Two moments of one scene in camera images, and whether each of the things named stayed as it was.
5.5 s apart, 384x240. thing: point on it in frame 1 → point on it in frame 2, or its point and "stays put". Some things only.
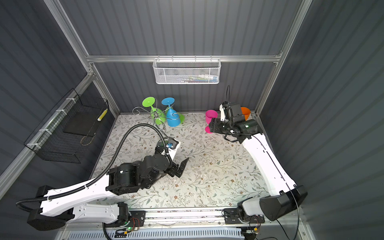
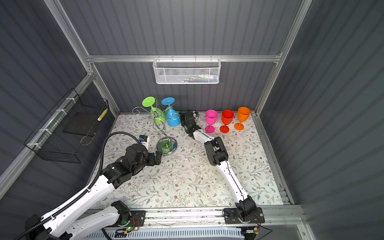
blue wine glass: (173, 118) stays put
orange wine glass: (245, 111) stays put
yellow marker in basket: (102, 115) stays put
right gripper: (214, 125) → (183, 117)
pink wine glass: (210, 114) stays put
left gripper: (174, 168) → (152, 162)
